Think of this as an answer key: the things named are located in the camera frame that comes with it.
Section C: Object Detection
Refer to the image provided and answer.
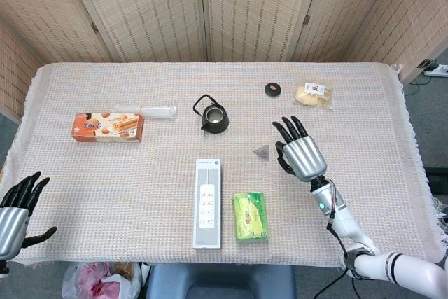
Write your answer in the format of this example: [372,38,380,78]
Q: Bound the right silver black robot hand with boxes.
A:
[272,116,328,183]

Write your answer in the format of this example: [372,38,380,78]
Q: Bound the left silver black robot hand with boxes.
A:
[0,172,58,261]

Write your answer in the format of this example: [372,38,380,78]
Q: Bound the small grey triangular sachet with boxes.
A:
[253,144,271,160]

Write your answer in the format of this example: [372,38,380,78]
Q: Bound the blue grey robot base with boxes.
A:
[145,263,298,299]

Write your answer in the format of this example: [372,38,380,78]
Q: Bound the bagged cookies packet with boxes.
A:
[293,81,334,110]

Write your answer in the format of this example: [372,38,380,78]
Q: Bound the small black round lid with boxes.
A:
[264,82,282,97]

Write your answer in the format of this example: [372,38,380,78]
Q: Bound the black cast iron teapot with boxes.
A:
[192,94,230,135]

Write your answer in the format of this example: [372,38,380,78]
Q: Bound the pink white plastic bag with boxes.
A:
[62,262,143,299]

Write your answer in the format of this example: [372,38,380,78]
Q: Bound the green tissue pack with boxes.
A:
[232,191,270,244]

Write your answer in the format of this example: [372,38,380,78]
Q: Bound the grey power strip box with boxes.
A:
[192,158,224,250]

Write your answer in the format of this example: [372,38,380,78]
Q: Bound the orange egg roll biscuit box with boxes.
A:
[72,112,145,143]

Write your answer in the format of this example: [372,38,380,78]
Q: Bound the black floor object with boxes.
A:
[425,167,448,195]

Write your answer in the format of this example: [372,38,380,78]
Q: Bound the beige woven tablecloth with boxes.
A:
[0,62,448,268]

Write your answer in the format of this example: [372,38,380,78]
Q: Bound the clear plastic tube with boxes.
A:
[115,102,178,120]

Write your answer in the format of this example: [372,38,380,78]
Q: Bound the white floor power strip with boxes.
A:
[423,64,448,78]

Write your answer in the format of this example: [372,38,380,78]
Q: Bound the woven folding screen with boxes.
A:
[0,0,448,125]

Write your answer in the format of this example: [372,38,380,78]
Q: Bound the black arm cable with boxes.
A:
[325,204,363,299]

